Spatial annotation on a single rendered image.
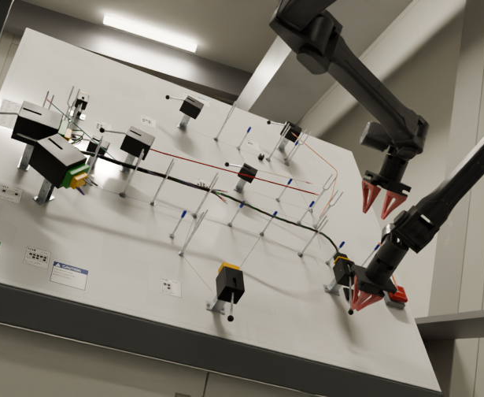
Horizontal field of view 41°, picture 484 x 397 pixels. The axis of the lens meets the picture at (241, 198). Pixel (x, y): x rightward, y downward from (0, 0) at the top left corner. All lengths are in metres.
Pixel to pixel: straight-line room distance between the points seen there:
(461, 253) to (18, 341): 2.80
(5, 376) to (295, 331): 0.63
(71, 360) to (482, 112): 3.13
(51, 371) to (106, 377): 0.11
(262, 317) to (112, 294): 0.35
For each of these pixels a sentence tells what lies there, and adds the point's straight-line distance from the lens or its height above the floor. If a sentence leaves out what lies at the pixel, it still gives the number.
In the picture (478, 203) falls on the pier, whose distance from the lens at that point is 3.82.
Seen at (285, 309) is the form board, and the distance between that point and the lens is 1.56.
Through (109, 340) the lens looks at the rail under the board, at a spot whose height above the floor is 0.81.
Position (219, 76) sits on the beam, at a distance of 8.84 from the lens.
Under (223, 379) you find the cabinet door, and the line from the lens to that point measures 1.44.
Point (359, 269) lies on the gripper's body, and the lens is 1.54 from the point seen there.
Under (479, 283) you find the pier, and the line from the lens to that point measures 3.73.
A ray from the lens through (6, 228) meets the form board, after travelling 1.41.
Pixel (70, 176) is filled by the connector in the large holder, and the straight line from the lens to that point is 1.38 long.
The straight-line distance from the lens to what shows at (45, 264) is 1.36.
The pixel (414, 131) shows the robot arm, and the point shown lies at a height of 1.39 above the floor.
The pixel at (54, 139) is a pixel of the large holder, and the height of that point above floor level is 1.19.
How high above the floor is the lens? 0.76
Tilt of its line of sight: 17 degrees up
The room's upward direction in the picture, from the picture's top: 12 degrees clockwise
